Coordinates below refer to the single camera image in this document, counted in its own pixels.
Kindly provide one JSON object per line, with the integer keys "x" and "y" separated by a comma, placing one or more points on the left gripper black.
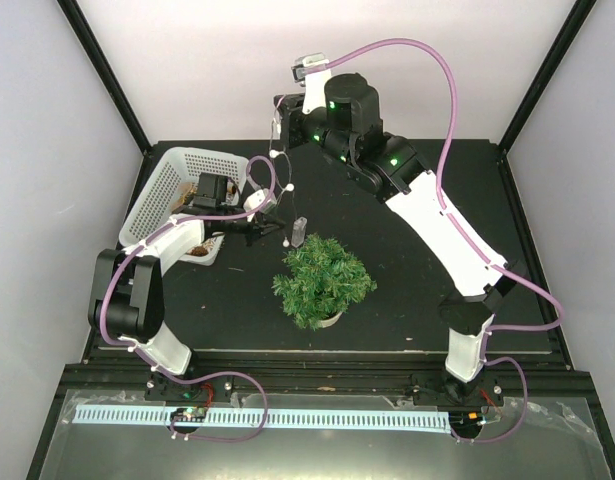
{"x": 262, "y": 224}

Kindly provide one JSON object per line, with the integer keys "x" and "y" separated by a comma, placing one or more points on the light blue slotted cable duct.
{"x": 272, "y": 418}

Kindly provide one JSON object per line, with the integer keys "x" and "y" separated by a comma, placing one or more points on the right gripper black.
{"x": 293, "y": 132}

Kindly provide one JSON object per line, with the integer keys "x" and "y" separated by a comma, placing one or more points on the small green christmas tree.
{"x": 324, "y": 279}

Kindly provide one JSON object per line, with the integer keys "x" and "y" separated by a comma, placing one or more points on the fairy light string white bulbs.
{"x": 287, "y": 188}

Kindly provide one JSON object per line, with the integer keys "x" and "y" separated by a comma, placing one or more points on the white tree pot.
{"x": 326, "y": 323}

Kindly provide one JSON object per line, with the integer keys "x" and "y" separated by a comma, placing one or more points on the black frame post right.
{"x": 567, "y": 33}

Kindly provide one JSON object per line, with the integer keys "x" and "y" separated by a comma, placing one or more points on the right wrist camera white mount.
{"x": 312, "y": 72}

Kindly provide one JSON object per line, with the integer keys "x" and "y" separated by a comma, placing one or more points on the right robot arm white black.
{"x": 342, "y": 117}

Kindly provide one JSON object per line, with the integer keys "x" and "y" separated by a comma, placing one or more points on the black frame post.
{"x": 567, "y": 33}
{"x": 94, "y": 52}

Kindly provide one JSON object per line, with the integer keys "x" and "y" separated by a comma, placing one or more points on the white plastic perforated basket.
{"x": 176, "y": 174}

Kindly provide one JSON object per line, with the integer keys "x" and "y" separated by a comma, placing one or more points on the black frame post left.
{"x": 94, "y": 52}

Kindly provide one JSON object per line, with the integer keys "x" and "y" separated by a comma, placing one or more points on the clear battery box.
{"x": 298, "y": 232}

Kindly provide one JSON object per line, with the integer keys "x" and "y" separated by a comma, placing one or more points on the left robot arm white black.
{"x": 127, "y": 304}

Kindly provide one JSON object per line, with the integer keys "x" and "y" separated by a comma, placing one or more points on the brown pine cone front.
{"x": 199, "y": 251}

